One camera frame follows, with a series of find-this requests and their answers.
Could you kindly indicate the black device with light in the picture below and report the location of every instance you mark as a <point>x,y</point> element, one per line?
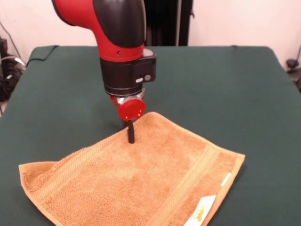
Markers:
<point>3,44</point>

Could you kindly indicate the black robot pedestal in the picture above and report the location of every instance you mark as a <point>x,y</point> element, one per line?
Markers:
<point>169,22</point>

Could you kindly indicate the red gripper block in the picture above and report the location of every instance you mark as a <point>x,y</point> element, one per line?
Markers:
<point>131,109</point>

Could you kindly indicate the black plug adapter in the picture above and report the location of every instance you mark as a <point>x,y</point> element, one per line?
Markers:
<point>291,63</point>

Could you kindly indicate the tan terry towel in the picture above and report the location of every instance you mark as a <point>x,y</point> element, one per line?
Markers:
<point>141,176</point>

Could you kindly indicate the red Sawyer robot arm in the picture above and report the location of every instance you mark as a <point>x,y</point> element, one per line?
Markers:
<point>122,70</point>

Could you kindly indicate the dark green table cloth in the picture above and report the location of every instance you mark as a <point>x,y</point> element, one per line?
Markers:
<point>211,94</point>

